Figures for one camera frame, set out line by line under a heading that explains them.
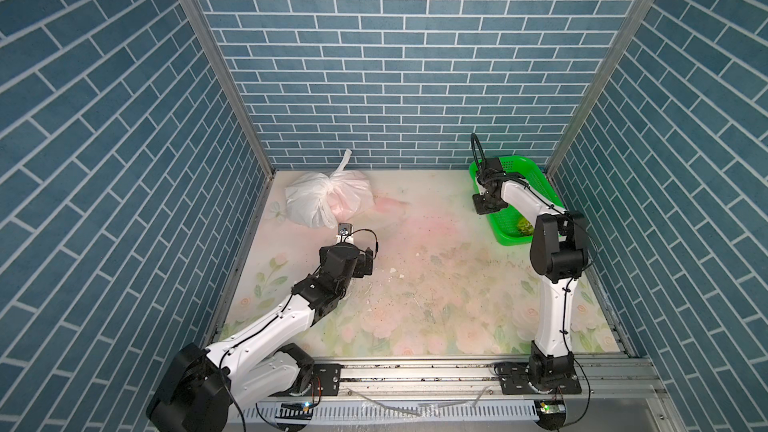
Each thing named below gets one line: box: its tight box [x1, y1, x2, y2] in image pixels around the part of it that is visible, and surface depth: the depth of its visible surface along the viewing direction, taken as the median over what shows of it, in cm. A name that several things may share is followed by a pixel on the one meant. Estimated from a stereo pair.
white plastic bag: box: [285, 150, 375, 228], surface depth 103 cm
